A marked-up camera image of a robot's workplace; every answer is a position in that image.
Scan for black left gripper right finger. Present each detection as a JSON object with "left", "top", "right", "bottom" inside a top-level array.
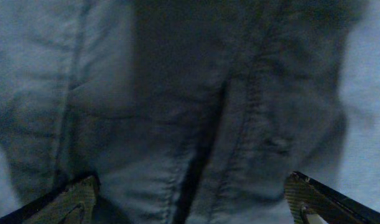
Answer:
[{"left": 284, "top": 171, "right": 380, "bottom": 224}]

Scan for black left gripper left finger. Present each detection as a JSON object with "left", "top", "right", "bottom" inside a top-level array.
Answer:
[{"left": 0, "top": 175, "right": 98, "bottom": 224}]

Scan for navy blue shorts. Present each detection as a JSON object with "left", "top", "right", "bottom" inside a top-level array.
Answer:
[{"left": 0, "top": 0, "right": 369, "bottom": 223}]

